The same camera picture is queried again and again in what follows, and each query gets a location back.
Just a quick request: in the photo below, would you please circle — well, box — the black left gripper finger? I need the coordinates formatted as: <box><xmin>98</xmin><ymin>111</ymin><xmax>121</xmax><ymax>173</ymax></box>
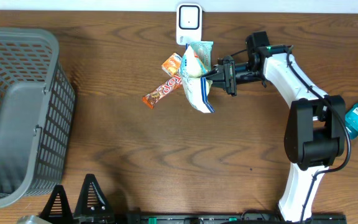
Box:
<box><xmin>74</xmin><ymin>174</ymin><xmax>114</xmax><ymax>218</ymax></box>
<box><xmin>39</xmin><ymin>185</ymin><xmax>73</xmax><ymax>220</ymax></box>

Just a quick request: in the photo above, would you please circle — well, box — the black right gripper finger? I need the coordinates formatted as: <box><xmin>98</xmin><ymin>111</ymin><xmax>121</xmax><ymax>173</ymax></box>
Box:
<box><xmin>209</xmin><ymin>78</ymin><xmax>229</xmax><ymax>90</ymax></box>
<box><xmin>202</xmin><ymin>65</ymin><xmax>226</xmax><ymax>80</ymax></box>

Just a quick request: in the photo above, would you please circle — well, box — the cream snack bag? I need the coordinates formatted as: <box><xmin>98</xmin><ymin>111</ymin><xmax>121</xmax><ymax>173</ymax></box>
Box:
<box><xmin>179</xmin><ymin>45</ymin><xmax>214</xmax><ymax>113</ymax></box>

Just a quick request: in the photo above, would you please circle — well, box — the small orange snack packet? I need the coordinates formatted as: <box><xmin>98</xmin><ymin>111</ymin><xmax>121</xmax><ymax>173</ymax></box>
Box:
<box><xmin>161</xmin><ymin>53</ymin><xmax>182</xmax><ymax>77</ymax></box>

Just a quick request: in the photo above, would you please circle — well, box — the red Top chocolate bar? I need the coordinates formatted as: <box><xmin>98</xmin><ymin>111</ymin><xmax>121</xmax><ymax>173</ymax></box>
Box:
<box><xmin>142</xmin><ymin>75</ymin><xmax>182</xmax><ymax>109</ymax></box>

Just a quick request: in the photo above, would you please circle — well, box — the light teal snack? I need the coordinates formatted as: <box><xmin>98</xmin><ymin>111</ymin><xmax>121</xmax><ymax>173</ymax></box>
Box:
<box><xmin>190</xmin><ymin>41</ymin><xmax>214</xmax><ymax>70</ymax></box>

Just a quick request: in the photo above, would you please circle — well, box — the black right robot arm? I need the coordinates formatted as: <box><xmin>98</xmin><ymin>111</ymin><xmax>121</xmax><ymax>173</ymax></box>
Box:
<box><xmin>201</xmin><ymin>31</ymin><xmax>351</xmax><ymax>223</ymax></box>

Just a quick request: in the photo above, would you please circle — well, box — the white barcode scanner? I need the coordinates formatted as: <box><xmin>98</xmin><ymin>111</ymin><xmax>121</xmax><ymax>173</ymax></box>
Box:
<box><xmin>176</xmin><ymin>3</ymin><xmax>203</xmax><ymax>45</ymax></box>

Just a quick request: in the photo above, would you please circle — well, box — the grey plastic mesh basket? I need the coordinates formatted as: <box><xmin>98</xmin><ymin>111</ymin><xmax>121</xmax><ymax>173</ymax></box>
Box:
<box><xmin>0</xmin><ymin>27</ymin><xmax>76</xmax><ymax>208</ymax></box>

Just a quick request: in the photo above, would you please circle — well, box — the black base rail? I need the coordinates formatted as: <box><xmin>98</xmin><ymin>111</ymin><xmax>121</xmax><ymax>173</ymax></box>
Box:
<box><xmin>117</xmin><ymin>209</ymin><xmax>347</xmax><ymax>224</ymax></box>

